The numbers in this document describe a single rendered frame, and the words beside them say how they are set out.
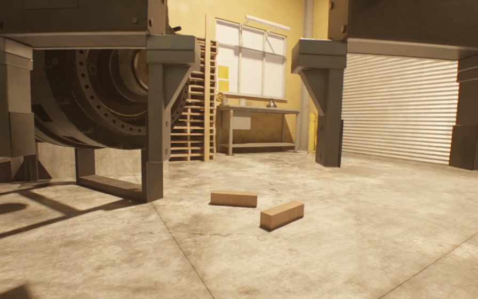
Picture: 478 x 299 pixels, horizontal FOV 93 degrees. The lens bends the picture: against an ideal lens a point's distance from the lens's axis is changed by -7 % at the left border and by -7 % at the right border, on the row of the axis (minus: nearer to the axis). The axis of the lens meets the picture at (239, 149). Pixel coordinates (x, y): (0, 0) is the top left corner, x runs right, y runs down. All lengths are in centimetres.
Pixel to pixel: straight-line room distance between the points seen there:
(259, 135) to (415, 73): 371
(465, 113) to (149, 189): 213
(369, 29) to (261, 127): 646
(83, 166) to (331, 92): 298
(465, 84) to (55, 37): 36
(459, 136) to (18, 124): 40
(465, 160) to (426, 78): 556
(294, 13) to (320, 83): 773
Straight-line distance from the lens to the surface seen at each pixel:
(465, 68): 30
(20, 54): 29
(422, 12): 25
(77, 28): 24
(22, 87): 29
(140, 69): 78
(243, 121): 560
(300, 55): 21
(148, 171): 219
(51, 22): 25
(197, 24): 620
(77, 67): 76
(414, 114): 585
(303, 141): 739
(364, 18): 22
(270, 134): 685
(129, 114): 92
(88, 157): 311
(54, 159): 354
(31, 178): 345
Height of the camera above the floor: 69
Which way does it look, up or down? 6 degrees down
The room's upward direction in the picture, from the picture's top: 2 degrees clockwise
